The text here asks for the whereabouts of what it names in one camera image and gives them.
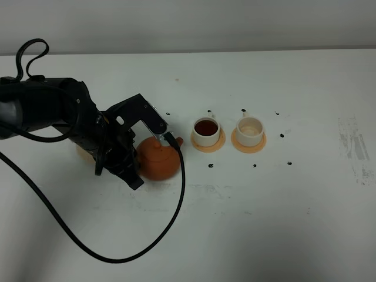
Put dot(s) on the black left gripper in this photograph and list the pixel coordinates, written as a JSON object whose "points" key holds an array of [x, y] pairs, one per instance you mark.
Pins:
{"points": [[100, 140]]}

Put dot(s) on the beige round teapot coaster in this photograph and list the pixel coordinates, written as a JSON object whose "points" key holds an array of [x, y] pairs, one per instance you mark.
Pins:
{"points": [[84, 155]]}

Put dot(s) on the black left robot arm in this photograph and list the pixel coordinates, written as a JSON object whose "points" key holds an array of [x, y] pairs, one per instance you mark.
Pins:
{"points": [[53, 110]]}

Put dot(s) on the left white teacup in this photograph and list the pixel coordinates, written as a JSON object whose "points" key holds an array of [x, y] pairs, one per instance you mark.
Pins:
{"points": [[206, 130]]}

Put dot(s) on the right white teacup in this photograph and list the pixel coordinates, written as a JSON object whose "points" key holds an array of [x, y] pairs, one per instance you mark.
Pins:
{"points": [[249, 130]]}

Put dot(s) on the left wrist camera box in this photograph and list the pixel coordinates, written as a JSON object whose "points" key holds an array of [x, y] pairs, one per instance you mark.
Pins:
{"points": [[127, 113]]}

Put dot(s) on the brown clay teapot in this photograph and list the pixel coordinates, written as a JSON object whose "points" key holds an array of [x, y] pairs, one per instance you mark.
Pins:
{"points": [[157, 162]]}

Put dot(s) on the white teacup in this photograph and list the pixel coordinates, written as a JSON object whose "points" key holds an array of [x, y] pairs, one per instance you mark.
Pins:
{"points": [[206, 130], [249, 130]]}

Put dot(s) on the right orange cup coaster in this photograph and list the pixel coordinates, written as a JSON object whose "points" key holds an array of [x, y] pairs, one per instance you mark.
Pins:
{"points": [[246, 149]]}

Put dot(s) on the left orange cup coaster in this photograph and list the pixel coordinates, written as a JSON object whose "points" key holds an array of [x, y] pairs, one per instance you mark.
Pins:
{"points": [[218, 145]]}

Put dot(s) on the orange cup coaster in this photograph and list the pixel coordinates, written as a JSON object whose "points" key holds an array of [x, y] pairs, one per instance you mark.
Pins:
{"points": [[246, 149], [218, 145]]}

